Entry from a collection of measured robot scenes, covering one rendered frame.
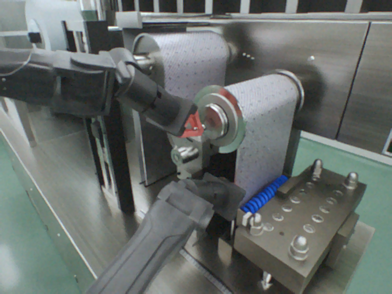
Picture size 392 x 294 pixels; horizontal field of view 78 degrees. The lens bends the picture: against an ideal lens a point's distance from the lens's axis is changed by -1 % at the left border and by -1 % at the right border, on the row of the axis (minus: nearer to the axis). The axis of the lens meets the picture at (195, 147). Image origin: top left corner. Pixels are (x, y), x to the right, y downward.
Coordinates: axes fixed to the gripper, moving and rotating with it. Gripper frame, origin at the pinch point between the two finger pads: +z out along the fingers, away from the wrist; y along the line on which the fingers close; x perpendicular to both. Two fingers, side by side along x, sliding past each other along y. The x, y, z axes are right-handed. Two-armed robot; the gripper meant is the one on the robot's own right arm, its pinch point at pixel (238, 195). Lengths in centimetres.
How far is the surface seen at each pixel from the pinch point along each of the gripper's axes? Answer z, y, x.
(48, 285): 19, -102, -113
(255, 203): 4.3, 2.9, -0.7
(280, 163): 16.6, 0.2, 10.4
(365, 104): 17.2, 13.6, 31.8
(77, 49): -28, -44, 19
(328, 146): 279, -50, 44
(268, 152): 5.5, 0.3, 12.1
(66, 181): -11, -62, -26
